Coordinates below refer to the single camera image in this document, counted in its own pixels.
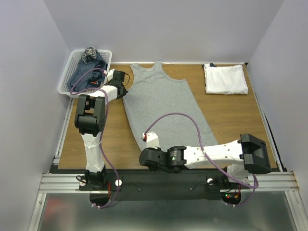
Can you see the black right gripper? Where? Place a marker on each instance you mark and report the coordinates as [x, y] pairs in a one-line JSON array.
[[143, 160]]

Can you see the white plastic laundry basket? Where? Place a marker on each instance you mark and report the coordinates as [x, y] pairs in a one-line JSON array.
[[71, 66]]

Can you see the dark navy tank top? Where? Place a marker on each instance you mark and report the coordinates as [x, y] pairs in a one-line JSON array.
[[92, 78]]

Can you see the folded white tank top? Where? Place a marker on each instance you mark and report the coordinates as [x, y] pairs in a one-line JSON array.
[[225, 80]]

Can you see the aluminium frame rail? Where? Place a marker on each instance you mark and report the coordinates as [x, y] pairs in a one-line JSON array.
[[59, 183]]

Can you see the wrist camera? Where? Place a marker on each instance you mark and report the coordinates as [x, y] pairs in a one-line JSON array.
[[110, 73], [151, 139]]

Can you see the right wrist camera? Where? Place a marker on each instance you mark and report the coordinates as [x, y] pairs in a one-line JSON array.
[[151, 139]]

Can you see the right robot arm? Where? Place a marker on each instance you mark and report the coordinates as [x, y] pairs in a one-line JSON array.
[[243, 157]]

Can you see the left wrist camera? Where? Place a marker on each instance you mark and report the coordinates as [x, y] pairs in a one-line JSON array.
[[110, 73]]

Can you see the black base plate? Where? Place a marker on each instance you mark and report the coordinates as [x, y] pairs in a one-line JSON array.
[[143, 185]]

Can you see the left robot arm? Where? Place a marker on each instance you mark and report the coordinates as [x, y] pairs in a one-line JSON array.
[[90, 120]]

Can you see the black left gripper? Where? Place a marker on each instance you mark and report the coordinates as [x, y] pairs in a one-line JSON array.
[[124, 91]]

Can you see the grey tank top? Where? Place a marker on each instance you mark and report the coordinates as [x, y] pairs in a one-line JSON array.
[[153, 94]]

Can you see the patterned navy garment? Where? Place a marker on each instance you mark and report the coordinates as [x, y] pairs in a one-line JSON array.
[[89, 54]]

